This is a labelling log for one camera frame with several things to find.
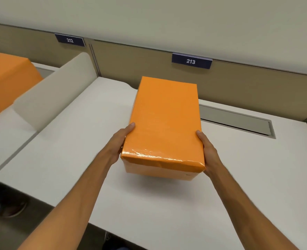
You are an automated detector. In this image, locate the beige partition screen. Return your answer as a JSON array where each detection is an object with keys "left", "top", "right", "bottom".
[{"left": 0, "top": 21, "right": 307, "bottom": 123}]

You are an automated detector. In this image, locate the person's right hand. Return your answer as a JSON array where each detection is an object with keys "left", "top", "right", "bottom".
[{"left": 196, "top": 130, "right": 223, "bottom": 178}]

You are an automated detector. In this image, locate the white desk divider panel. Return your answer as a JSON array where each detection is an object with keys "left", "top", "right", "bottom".
[{"left": 14, "top": 52, "right": 100, "bottom": 132}]

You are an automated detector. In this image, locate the person's left hand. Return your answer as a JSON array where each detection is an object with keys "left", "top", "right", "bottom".
[{"left": 103, "top": 122, "right": 136, "bottom": 165}]

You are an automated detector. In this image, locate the orange box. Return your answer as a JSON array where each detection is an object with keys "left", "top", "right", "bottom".
[
  {"left": 0, "top": 52, "right": 44, "bottom": 120},
  {"left": 121, "top": 76, "right": 206, "bottom": 181}
]

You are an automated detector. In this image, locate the person's shoe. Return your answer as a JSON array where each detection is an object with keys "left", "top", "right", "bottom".
[{"left": 0, "top": 199, "right": 28, "bottom": 218}]

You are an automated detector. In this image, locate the person's left forearm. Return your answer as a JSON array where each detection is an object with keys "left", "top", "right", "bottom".
[{"left": 18, "top": 149, "right": 120, "bottom": 250}]

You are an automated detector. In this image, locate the grey desk cable tray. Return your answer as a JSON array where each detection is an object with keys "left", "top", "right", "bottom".
[{"left": 199, "top": 104, "right": 276, "bottom": 139}]

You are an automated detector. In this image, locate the person's right forearm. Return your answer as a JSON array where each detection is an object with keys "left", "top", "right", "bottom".
[{"left": 207, "top": 164, "right": 307, "bottom": 250}]

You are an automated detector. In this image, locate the blue number sign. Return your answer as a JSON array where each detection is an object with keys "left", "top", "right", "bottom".
[
  {"left": 172, "top": 52, "right": 213, "bottom": 70},
  {"left": 55, "top": 33, "right": 86, "bottom": 48}
]

